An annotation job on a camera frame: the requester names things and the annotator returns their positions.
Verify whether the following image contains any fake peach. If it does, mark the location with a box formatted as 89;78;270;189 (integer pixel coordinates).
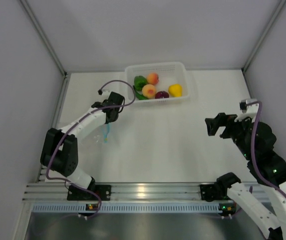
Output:
142;84;157;99

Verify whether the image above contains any slotted white cable duct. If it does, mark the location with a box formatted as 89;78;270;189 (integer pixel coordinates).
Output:
32;202;236;214

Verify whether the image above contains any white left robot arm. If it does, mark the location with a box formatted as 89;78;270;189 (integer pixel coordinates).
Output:
40;91;125;200

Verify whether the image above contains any black left base bracket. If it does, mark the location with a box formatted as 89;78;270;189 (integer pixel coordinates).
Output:
67;184;111;201

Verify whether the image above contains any clear zip top bag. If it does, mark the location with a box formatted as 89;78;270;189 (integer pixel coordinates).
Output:
79;123;115;151

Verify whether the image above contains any purple fake onion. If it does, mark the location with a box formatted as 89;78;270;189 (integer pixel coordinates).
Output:
155;91;169;99

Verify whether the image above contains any black right base bracket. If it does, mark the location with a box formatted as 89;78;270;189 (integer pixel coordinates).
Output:
200;183;229;202

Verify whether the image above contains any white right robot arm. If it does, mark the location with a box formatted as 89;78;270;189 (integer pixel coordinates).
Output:
200;113;286;240

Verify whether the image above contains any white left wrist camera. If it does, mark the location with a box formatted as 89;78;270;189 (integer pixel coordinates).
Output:
98;89;111;100

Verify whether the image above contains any green fake chili pepper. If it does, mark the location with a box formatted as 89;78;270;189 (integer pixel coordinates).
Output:
133;86;149;101

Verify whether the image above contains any aluminium mounting rail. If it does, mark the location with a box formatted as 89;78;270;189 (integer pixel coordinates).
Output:
23;182;201;202

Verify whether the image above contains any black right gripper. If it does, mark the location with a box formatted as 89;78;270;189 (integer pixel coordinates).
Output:
205;111;254;160

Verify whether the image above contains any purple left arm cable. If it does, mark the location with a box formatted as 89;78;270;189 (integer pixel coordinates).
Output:
45;79;136;221

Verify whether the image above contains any green fake bell pepper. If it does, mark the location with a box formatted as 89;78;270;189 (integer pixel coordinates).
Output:
134;75;148;91

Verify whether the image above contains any fake orange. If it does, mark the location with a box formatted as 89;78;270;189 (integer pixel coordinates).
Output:
146;72;159;85

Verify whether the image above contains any black base bracket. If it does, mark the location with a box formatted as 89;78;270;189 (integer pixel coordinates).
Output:
67;184;111;201
200;183;229;202

